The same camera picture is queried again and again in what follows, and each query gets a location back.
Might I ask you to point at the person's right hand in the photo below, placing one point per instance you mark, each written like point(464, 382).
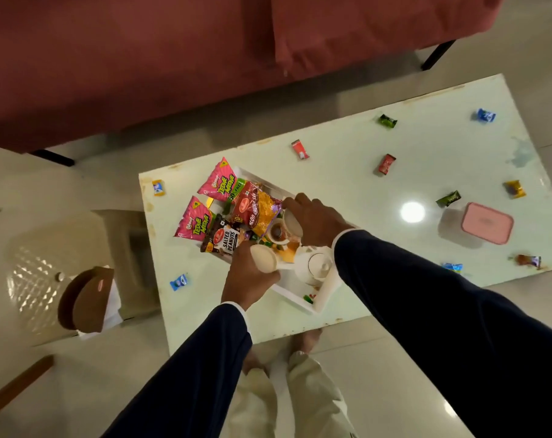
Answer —
point(319, 223)

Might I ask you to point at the person's left hand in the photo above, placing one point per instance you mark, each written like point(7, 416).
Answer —
point(244, 282)

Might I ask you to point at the white floral mug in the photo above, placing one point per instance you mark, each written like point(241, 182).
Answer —
point(292, 223)
point(263, 259)

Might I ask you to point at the salted peanuts packet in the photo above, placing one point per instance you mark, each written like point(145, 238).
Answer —
point(223, 239)

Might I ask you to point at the white printed tray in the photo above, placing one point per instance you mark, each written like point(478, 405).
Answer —
point(292, 287)

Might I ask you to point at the maroon and yellow snack packet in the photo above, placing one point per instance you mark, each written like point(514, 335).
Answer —
point(253, 209)

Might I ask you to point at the red candy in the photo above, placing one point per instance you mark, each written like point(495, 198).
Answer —
point(386, 164)
point(299, 149)

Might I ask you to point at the pink snack packet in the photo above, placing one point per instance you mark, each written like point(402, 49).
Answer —
point(219, 180)
point(193, 221)

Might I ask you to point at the bright green candy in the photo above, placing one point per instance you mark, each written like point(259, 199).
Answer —
point(387, 121)

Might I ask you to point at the yellow and blue candy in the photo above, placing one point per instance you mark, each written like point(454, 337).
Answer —
point(158, 187)

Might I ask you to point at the dark green candy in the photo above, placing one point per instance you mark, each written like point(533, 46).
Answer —
point(448, 198)

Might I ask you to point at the brown napkin holder with napkins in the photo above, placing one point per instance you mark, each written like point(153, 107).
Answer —
point(91, 305)

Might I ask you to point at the pink lidded clear container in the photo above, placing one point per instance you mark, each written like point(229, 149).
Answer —
point(488, 223)

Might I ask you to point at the brown candy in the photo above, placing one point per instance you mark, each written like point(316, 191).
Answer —
point(528, 260)

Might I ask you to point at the person's left forearm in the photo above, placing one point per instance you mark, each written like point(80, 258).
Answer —
point(189, 383)

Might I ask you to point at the person's right forearm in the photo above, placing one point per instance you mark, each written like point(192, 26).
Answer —
point(440, 323)

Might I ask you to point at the white coffee table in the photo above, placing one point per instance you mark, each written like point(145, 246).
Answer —
point(349, 187)

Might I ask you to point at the person's right leg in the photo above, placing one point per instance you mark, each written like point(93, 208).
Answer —
point(317, 396)

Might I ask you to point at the beige plastic stool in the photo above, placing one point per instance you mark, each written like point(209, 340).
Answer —
point(38, 278)

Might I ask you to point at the red sofa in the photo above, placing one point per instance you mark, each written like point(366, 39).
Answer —
point(120, 63)

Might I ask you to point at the brown wooden furniture frame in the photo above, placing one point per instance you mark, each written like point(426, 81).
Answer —
point(16, 387)

